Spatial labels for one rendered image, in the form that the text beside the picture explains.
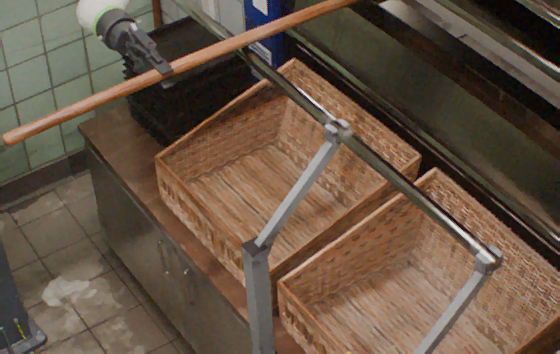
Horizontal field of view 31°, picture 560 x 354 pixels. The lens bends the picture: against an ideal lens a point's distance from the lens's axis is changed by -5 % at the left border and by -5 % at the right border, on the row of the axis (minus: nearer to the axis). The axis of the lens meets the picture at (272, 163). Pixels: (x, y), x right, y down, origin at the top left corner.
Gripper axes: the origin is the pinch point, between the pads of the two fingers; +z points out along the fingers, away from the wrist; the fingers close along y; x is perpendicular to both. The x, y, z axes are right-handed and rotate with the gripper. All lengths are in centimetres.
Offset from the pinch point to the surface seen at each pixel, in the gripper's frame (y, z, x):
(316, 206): 61, 0, -39
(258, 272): 30.2, 38.6, 1.5
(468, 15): -24, 52, -43
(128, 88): -0.7, 1.6, 9.3
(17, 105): 79, -123, 4
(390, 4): 1, 6, -60
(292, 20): -1.0, 1.3, -34.1
